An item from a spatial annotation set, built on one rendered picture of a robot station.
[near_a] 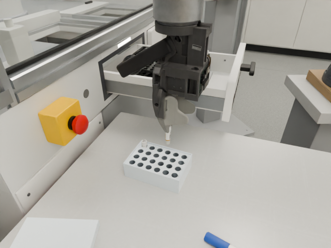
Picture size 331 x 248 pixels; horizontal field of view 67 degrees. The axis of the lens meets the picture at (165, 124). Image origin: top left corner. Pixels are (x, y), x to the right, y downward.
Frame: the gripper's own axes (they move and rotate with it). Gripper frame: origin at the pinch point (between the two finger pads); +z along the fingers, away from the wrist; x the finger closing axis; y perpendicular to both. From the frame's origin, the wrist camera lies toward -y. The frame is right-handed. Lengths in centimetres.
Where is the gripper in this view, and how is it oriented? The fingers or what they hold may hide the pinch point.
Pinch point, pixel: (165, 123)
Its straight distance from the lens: 50.4
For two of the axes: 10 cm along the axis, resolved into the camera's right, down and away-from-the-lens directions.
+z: 0.0, 8.2, 5.8
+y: 9.2, 2.2, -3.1
